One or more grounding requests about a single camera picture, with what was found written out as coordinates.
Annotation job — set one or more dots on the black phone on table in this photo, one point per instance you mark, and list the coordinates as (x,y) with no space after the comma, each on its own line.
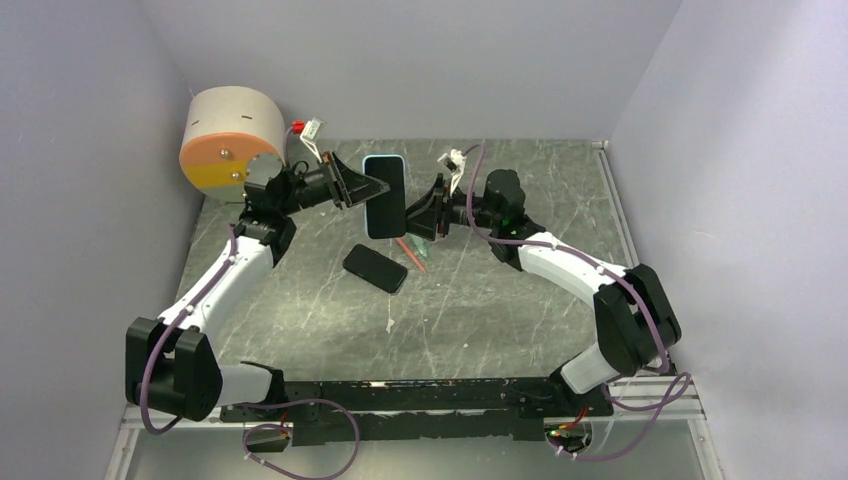
(375,268)

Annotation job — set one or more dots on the orange pen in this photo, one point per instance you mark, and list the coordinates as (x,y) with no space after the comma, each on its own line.
(411,255)

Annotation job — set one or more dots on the round drawer cabinet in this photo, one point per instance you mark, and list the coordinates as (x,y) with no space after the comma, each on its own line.
(226,127)

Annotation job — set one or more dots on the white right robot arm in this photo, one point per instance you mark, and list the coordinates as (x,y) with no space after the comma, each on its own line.
(634,321)

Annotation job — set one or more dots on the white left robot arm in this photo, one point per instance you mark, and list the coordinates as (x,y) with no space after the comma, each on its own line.
(171,368)

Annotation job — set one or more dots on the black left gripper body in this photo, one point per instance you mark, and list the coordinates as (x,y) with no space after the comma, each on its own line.
(315,188)

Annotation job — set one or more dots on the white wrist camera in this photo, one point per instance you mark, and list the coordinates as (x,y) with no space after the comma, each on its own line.
(454,161)
(308,133)

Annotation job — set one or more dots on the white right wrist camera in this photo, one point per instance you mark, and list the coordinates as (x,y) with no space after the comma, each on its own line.
(454,161)

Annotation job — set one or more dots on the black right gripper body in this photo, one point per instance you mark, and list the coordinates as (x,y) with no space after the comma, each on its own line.
(454,210)

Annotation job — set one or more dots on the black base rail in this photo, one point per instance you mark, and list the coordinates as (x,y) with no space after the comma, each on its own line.
(521,408)

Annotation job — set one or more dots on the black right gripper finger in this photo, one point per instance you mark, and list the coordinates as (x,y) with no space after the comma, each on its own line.
(424,225)
(431,198)

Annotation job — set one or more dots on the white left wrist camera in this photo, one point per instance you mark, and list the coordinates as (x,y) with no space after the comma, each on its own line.
(308,133)

